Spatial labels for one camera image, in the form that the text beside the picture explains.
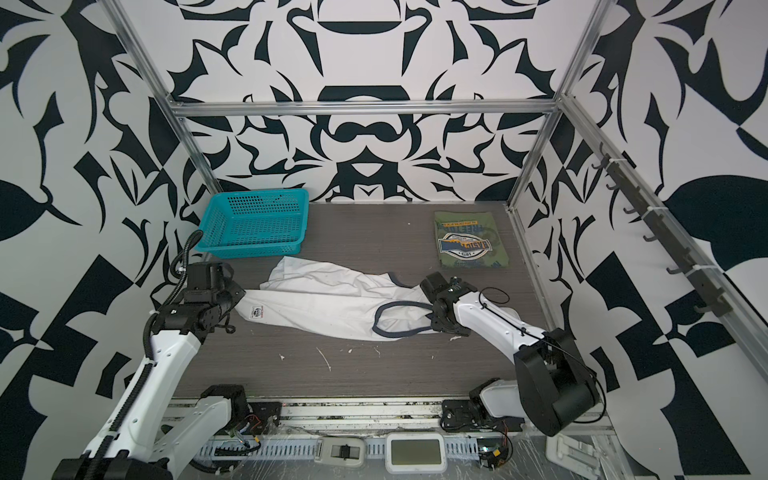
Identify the green tank top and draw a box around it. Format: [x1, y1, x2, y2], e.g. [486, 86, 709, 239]
[434, 211, 509, 268]

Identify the white grey tank top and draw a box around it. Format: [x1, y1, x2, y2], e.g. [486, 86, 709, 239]
[235, 257, 458, 341]

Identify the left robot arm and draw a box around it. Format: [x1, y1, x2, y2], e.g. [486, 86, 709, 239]
[53, 262, 251, 479]

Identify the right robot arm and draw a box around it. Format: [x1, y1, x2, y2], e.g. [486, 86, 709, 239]
[420, 273, 607, 437]

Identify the teal plastic basket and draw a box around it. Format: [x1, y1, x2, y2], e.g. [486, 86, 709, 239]
[196, 188, 309, 259]

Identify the white digital display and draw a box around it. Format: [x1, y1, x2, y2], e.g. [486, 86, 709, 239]
[385, 432, 447, 474]

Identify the small green circuit board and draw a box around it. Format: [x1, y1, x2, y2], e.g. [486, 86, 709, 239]
[477, 437, 513, 470]

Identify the white plastic stand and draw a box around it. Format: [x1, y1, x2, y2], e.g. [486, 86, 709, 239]
[546, 434, 601, 480]

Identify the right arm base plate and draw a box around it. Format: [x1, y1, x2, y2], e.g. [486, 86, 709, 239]
[439, 399, 525, 433]

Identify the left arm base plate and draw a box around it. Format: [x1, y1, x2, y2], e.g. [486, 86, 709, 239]
[239, 401, 283, 436]

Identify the grey wall hook rack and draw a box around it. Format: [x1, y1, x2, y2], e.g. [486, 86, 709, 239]
[594, 146, 733, 318]

